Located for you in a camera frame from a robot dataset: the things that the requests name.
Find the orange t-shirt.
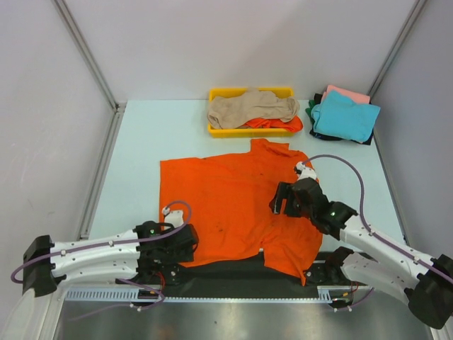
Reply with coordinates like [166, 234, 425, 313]
[245, 116, 303, 132]
[160, 139, 323, 283]

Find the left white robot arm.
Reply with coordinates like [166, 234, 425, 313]
[18, 221, 199, 297]

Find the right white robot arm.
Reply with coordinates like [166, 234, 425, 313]
[269, 177, 452, 329]

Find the orange t-shirt in tray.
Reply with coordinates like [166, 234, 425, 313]
[245, 116, 303, 132]

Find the light blue folded t-shirt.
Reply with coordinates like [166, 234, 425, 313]
[311, 91, 382, 143]

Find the green folded t-shirt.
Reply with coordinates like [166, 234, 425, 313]
[305, 99, 319, 125]

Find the black folded t-shirt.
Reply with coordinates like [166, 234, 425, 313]
[309, 92, 375, 147]

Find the beige t-shirt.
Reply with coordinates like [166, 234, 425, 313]
[207, 88, 300, 129]

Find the yellow plastic tray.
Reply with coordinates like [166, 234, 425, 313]
[207, 86, 294, 138]

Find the pink folded t-shirt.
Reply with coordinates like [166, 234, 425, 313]
[321, 84, 370, 104]

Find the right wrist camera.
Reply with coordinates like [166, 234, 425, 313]
[294, 161, 318, 181]

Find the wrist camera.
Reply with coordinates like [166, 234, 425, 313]
[162, 207, 184, 227]
[294, 161, 318, 181]

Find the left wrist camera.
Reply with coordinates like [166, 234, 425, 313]
[162, 207, 184, 227]

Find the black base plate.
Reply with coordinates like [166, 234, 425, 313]
[132, 251, 361, 296]

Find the white slotted cable duct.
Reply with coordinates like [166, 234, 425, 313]
[65, 285, 352, 304]

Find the right aluminium frame post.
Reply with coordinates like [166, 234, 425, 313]
[368, 0, 430, 98]

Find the aluminium frame post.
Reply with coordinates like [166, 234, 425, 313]
[52, 0, 126, 239]
[368, 0, 430, 98]

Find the left aluminium frame post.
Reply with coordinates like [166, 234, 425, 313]
[52, 0, 126, 239]

